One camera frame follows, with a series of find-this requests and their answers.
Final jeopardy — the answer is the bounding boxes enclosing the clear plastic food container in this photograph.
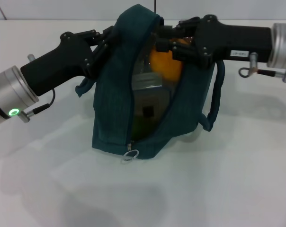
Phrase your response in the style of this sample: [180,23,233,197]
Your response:
[131,72,172,114]

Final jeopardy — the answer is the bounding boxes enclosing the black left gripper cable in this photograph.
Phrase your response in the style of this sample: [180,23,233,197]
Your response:
[33,88,56,115]

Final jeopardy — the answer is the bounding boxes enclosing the green cucumber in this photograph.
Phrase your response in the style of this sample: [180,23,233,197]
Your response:
[130,113,158,140]

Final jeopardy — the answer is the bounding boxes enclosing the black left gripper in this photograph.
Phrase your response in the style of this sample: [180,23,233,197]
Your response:
[20,26,118,96]

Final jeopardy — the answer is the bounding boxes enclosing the dark teal insulated bag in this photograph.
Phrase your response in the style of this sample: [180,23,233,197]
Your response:
[75,3,226,162]

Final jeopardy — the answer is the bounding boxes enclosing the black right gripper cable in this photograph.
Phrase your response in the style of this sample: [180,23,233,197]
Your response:
[238,52,280,79]

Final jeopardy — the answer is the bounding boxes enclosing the metal zipper pull ring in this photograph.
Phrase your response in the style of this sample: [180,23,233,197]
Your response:
[120,141,140,165]

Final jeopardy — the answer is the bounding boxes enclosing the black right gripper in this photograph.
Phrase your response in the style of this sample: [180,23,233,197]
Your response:
[156,14,273,70]

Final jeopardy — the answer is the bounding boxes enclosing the orange yellow pear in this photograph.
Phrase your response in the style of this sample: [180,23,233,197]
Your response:
[149,39,184,84]

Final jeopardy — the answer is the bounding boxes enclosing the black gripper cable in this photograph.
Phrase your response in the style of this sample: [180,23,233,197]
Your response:
[33,88,56,115]
[238,52,280,79]

